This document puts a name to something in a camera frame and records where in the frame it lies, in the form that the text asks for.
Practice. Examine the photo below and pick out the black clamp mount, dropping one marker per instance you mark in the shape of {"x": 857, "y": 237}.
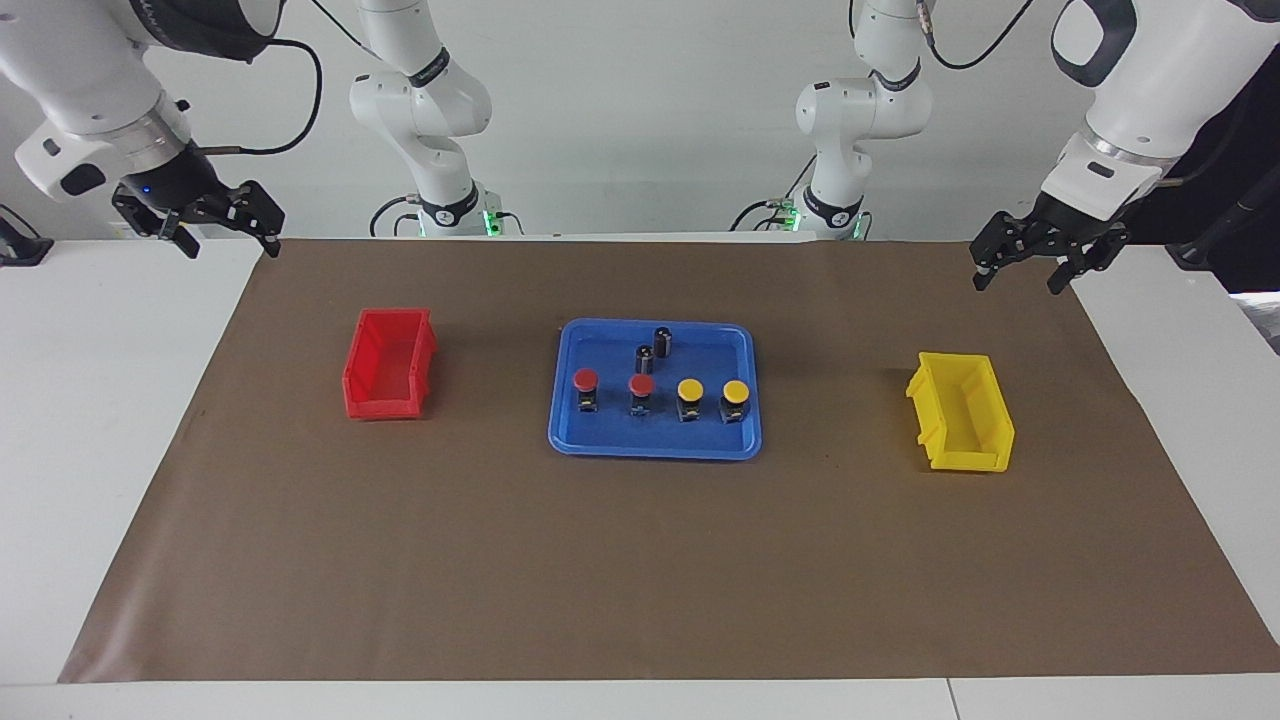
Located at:
{"x": 20, "y": 250}

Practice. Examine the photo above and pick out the yellow push button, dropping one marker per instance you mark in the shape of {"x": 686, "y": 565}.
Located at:
{"x": 690, "y": 389}
{"x": 736, "y": 391}

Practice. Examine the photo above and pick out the black background equipment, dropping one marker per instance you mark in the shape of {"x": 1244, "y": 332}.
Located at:
{"x": 1250, "y": 230}

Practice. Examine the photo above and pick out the red push button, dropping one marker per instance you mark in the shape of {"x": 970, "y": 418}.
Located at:
{"x": 586, "y": 378}
{"x": 641, "y": 384}

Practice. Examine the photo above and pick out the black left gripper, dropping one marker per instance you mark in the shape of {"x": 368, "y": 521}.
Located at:
{"x": 1075, "y": 222}

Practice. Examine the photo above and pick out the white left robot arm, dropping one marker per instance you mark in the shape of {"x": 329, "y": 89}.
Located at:
{"x": 1160, "y": 95}

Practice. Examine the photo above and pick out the blue plastic tray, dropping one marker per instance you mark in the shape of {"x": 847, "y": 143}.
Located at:
{"x": 655, "y": 442}

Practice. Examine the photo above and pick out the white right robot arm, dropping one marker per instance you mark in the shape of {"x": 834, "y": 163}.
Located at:
{"x": 85, "y": 85}

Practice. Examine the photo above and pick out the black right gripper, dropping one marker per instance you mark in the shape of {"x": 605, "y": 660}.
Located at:
{"x": 175, "y": 185}

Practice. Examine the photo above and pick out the grey background object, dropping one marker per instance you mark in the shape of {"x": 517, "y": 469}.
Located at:
{"x": 1265, "y": 320}

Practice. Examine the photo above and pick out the red plastic bin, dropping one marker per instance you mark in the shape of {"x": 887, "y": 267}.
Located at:
{"x": 385, "y": 405}

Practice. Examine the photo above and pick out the brown table mat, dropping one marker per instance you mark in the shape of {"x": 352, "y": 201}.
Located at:
{"x": 640, "y": 560}

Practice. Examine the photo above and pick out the black push button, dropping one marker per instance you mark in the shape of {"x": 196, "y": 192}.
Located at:
{"x": 644, "y": 359}
{"x": 663, "y": 341}

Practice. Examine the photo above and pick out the yellow plastic bin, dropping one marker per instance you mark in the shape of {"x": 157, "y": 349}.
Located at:
{"x": 975, "y": 460}

